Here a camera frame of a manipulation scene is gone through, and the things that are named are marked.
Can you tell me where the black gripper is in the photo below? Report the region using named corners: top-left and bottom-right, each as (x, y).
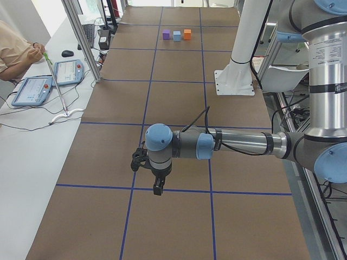
top-left (151, 166), bottom-right (172, 196)

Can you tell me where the light blue foam block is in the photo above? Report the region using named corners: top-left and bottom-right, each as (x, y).
top-left (172, 30), bottom-right (181, 42)

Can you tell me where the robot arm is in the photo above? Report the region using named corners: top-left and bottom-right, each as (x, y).
top-left (131, 1), bottom-right (346, 195)

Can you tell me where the purple foam block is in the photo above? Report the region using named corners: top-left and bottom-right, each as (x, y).
top-left (162, 29), bottom-right (171, 40)

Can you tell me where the orange foam block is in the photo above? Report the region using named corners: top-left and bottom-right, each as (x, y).
top-left (183, 29), bottom-right (191, 41)

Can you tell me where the person hand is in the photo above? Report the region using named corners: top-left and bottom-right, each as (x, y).
top-left (25, 44), bottom-right (46, 64)

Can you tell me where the reacher grabber stick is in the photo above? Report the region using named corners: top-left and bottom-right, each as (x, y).
top-left (43, 52), bottom-right (85, 125)

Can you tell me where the far teach pendant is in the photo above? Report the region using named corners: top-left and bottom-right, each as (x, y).
top-left (54, 59), bottom-right (84, 87)

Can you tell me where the teach pendant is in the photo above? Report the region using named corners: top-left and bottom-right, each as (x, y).
top-left (11, 76), bottom-right (53, 106)
top-left (54, 59), bottom-right (84, 87)

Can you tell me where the black box device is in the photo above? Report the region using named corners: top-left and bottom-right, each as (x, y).
top-left (98, 30), bottom-right (111, 50)

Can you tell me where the near teach pendant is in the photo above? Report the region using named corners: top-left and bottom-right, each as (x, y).
top-left (11, 76), bottom-right (53, 106)

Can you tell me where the black computer mouse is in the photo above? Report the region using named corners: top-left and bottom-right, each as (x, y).
top-left (61, 50), bottom-right (74, 57)

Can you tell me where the black keyboard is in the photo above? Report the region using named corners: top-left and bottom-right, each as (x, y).
top-left (82, 24), bottom-right (95, 48)

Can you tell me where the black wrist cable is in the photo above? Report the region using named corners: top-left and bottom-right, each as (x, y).
top-left (181, 106), bottom-right (269, 156)

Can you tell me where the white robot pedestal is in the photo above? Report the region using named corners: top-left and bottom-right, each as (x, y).
top-left (214, 0), bottom-right (271, 96)

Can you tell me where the aluminium frame post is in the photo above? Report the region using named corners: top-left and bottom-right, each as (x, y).
top-left (61, 0), bottom-right (101, 82)

